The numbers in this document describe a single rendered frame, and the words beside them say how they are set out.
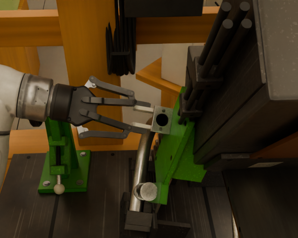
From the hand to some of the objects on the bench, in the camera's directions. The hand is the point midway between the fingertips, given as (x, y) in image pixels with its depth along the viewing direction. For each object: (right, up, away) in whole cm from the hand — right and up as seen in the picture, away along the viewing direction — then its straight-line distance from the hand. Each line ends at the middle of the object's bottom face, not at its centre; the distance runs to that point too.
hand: (149, 119), depth 80 cm
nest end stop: (-3, -27, +10) cm, 29 cm away
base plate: (+15, -24, +21) cm, 35 cm away
